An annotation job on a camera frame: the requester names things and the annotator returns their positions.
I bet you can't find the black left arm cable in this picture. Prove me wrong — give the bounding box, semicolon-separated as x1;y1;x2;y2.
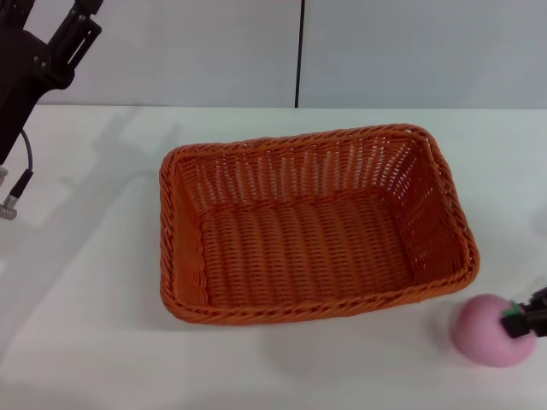
3;130;37;211

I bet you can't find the pink peach toy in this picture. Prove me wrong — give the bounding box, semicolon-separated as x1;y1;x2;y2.
451;293;538;368

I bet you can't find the orange woven plastic basket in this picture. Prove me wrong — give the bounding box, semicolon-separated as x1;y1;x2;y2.
158;123;480;329

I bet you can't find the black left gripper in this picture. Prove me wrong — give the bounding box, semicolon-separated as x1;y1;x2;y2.
0;0;104;166

